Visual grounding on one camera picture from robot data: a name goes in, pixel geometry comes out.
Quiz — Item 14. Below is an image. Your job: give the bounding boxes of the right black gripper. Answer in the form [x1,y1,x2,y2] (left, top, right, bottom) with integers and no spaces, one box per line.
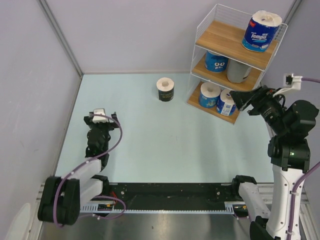
[229,84,288,135]

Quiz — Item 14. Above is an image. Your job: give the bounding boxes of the grey paper roll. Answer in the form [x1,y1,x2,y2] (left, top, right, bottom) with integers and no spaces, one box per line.
[226,59,252,84]

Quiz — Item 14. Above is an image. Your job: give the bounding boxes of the blue monster paper roll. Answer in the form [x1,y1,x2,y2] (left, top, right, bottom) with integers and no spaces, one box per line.
[204,50,229,73]

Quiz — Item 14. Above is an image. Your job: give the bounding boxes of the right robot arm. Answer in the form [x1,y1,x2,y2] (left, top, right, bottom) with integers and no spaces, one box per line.
[230,86,319,240]

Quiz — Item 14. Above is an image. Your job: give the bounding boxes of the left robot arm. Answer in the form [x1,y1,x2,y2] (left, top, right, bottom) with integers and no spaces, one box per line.
[37,108,121,227]

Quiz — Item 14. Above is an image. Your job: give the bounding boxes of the black wrapped paper roll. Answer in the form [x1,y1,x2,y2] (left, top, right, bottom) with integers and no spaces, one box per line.
[156,77,175,102]

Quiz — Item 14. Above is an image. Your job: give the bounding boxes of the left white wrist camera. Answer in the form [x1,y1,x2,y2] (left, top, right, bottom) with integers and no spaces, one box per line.
[89,108,108,124]

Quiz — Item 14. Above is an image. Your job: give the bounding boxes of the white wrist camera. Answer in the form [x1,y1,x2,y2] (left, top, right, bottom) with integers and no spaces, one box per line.
[89,108,108,124]
[272,73,303,97]

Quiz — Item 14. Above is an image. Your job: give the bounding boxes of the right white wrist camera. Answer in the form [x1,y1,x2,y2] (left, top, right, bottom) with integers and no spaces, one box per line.
[272,73,303,97]

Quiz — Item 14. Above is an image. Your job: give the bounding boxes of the white wire wooden shelf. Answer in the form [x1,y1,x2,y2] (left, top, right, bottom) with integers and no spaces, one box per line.
[186,4,288,124]

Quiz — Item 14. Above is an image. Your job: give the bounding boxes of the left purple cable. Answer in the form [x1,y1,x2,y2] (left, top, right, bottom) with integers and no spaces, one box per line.
[53,114,127,228]

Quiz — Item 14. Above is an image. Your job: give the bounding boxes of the purple cable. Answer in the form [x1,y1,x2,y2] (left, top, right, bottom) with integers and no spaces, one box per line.
[53,114,127,228]
[237,77,320,240]

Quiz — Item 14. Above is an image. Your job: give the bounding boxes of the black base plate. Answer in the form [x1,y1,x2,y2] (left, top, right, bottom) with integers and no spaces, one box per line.
[101,183,249,218]

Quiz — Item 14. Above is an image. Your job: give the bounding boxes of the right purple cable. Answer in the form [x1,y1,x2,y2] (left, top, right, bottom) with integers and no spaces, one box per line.
[237,77,320,240]

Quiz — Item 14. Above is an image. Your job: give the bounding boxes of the aluminium rail frame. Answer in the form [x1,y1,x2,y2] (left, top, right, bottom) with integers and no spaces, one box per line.
[37,182,310,204]

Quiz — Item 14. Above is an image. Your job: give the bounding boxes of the white slotted cable duct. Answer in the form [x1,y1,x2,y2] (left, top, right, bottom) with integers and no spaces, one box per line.
[80,199,247,215]

